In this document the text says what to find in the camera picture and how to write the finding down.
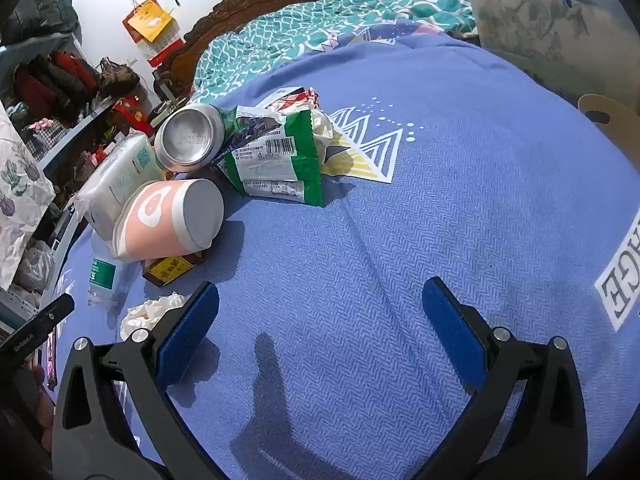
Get clear storage box blue handle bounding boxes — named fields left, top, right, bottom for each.
left=447, top=0, right=640, bottom=106

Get grey metal shelf rack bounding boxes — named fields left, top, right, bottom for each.
left=0, top=0, right=126, bottom=331

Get pink paper cup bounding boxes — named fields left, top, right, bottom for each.
left=112, top=178, right=225, bottom=262

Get red yellow wall calendar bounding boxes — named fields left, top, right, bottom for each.
left=122, top=0, right=181, bottom=68

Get beige waste basket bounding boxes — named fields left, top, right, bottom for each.
left=577, top=92, right=640, bottom=171

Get silver aluminum can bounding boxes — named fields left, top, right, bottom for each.
left=154, top=103, right=236, bottom=173

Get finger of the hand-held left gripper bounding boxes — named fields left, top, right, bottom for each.
left=0, top=294, right=76, bottom=351

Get teal patterned quilt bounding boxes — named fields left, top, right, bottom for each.
left=192, top=0, right=476, bottom=106

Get red white wrapper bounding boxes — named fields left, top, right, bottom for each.
left=257, top=87, right=323, bottom=113

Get red gift box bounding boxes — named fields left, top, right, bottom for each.
left=110, top=95, right=151, bottom=133

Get dark green clothes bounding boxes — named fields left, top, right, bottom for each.
left=30, top=0, right=81, bottom=36

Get pink snack wrapper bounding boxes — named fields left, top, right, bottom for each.
left=45, top=335, right=59, bottom=391

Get clear plastic bottle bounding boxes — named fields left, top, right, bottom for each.
left=87, top=257, right=133, bottom=311

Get clear plastic bag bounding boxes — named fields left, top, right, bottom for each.
left=15, top=240, right=56, bottom=291

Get brown handbag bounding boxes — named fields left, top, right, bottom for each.
left=95, top=57, right=141, bottom=101

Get cactus print tote bag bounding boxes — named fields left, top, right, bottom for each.
left=0, top=105, right=56, bottom=291

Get green snack packet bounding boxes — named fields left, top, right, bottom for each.
left=212, top=105, right=333, bottom=208

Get red clothes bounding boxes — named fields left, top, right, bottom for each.
left=15, top=50, right=98, bottom=121

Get carved wooden headboard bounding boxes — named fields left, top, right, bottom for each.
left=160, top=0, right=331, bottom=101

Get white tissue pack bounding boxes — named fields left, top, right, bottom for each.
left=72, top=130, right=166, bottom=241

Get person's left hand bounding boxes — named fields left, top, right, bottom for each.
left=27, top=364, right=56, bottom=456

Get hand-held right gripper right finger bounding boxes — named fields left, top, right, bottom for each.
left=421, top=276, right=588, bottom=480

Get white tissue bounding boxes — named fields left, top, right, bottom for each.
left=119, top=292, right=187, bottom=343

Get yellow brown medicine box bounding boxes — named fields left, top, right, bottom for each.
left=142, top=254, right=206, bottom=288

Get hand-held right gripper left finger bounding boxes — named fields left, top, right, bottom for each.
left=51, top=281, right=221, bottom=480

